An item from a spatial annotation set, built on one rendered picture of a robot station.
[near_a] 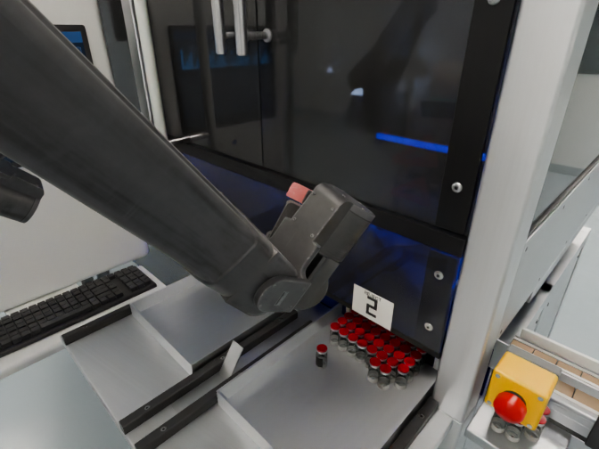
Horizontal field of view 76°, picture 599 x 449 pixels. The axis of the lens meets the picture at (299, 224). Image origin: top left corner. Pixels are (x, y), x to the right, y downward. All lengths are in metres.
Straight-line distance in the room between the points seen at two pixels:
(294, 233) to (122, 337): 0.64
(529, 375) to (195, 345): 0.60
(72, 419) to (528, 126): 1.94
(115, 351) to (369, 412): 0.52
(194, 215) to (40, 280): 1.05
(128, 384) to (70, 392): 1.34
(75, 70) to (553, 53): 0.44
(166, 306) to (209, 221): 0.74
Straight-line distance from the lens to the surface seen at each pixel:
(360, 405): 0.75
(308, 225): 0.36
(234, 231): 0.27
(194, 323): 0.92
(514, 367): 0.67
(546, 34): 0.51
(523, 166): 0.52
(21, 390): 2.29
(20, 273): 1.26
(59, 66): 0.19
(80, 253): 1.28
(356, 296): 0.74
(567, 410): 0.81
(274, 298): 0.34
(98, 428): 1.98
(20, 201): 0.69
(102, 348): 0.93
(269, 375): 0.79
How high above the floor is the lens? 1.47
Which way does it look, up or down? 27 degrees down
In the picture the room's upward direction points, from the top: straight up
